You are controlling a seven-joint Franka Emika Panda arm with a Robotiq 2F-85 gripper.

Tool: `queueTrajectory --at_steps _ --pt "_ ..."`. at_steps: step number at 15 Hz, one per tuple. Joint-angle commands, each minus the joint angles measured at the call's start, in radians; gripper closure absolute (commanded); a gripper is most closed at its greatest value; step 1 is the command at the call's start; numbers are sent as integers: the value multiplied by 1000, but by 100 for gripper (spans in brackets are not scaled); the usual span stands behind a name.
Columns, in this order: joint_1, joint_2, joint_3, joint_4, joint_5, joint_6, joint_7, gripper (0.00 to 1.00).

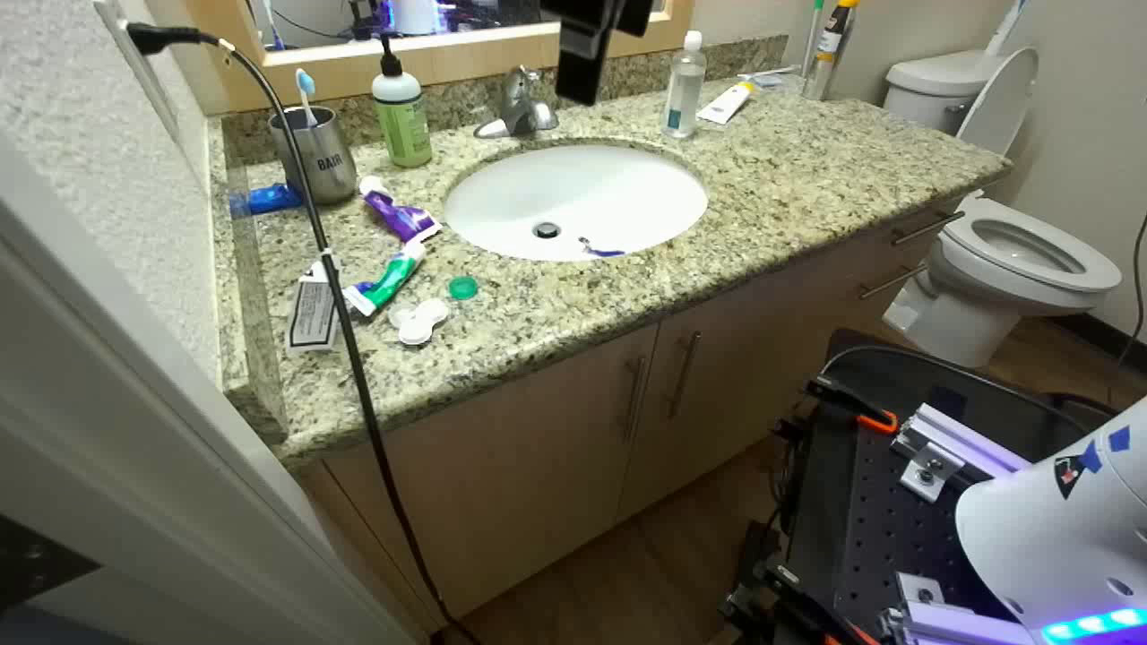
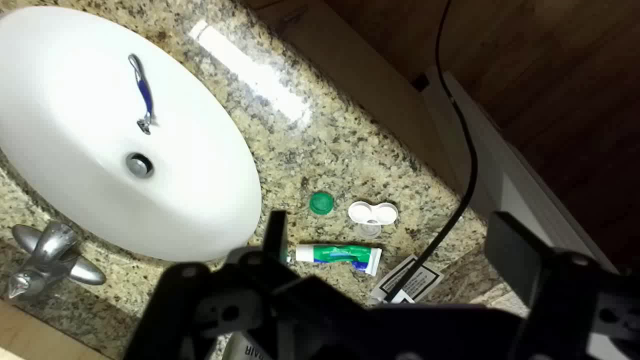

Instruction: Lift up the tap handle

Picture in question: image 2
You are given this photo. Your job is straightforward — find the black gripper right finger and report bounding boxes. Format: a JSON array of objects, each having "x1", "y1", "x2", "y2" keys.
[{"x1": 484, "y1": 212, "x2": 599, "y2": 334}]

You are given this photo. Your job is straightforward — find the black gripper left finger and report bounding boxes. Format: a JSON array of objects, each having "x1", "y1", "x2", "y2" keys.
[{"x1": 262, "y1": 211, "x2": 287, "y2": 264}]

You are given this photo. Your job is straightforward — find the chrome tap with handle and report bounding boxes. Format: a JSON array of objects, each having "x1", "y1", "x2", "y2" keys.
[{"x1": 5, "y1": 223, "x2": 105, "y2": 300}]

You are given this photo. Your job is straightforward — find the green round cap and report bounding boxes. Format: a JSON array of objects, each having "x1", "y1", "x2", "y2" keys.
[{"x1": 307, "y1": 191, "x2": 336, "y2": 216}]

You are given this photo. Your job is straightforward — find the green white toothpaste tube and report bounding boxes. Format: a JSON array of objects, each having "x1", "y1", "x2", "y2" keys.
[{"x1": 286, "y1": 244, "x2": 381, "y2": 276}]

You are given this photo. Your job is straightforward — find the white contact lens case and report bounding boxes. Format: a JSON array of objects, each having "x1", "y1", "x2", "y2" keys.
[{"x1": 348, "y1": 202, "x2": 397, "y2": 227}]

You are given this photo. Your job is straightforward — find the black white printed card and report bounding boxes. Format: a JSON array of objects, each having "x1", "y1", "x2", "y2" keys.
[{"x1": 370, "y1": 256, "x2": 441, "y2": 304}]

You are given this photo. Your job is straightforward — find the chrome sink drain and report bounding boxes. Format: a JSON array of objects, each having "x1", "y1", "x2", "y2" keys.
[{"x1": 125, "y1": 152, "x2": 154, "y2": 179}]

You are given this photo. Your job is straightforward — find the white oval sink basin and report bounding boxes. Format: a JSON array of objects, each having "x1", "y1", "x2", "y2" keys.
[{"x1": 0, "y1": 6, "x2": 262, "y2": 261}]

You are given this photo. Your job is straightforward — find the black power cable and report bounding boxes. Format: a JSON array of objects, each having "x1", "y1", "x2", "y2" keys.
[{"x1": 387, "y1": 0, "x2": 479, "y2": 304}]

